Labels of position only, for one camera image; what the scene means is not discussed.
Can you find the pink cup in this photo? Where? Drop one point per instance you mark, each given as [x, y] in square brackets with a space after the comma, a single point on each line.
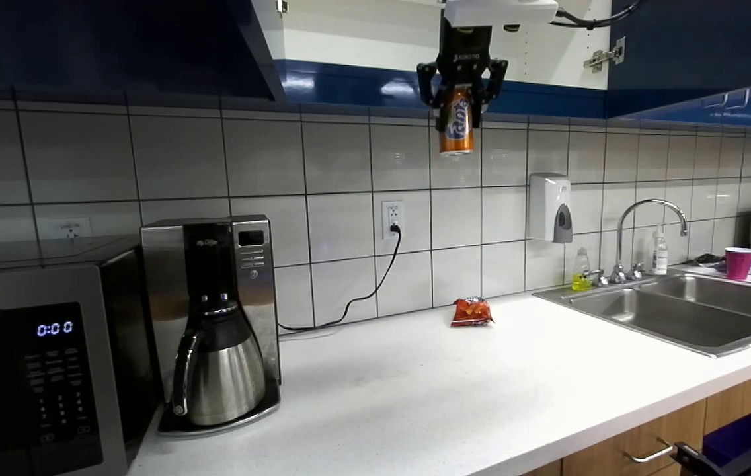
[738, 265]

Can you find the black steel microwave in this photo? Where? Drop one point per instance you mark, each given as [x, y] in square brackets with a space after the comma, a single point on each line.
[33, 380]

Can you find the stainless steel sink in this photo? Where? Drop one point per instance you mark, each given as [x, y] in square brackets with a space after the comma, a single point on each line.
[666, 319]

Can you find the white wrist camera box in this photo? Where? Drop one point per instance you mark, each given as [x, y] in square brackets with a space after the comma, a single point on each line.
[499, 11]

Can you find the open blue wall cabinet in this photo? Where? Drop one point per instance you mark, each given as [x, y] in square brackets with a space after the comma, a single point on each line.
[349, 44]

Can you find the white wall outlet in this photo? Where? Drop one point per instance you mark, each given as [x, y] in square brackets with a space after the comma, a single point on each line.
[72, 235]
[393, 215]

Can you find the red chip bag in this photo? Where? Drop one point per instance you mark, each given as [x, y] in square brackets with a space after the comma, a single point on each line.
[472, 313]

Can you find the chrome sink faucet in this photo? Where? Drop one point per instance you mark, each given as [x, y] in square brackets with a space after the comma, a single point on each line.
[623, 228]

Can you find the blue cabinet door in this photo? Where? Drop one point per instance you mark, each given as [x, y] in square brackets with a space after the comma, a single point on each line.
[701, 44]

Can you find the closed blue wall cabinet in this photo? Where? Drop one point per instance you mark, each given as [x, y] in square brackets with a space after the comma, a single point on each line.
[86, 44]

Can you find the wooden base cabinet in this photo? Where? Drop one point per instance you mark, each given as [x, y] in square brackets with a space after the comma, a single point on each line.
[746, 401]

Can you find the small white bottle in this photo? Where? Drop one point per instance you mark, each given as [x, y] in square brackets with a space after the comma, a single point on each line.
[661, 259]

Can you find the yellow dish soap bottle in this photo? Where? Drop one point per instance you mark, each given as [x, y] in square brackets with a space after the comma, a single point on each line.
[581, 282]

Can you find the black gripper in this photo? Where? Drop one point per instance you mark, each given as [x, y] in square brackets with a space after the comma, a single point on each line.
[466, 54]

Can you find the steel coffee carafe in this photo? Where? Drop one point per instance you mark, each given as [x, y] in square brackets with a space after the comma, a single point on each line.
[225, 380]

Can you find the steel coffee maker with carafe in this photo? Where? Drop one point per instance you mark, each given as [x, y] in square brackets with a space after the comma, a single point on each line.
[251, 265]

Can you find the metal cabinet hinge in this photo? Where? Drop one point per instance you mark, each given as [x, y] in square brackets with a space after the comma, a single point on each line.
[607, 58]

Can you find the white soap dispenser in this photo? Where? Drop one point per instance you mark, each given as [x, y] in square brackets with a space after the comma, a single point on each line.
[547, 207]

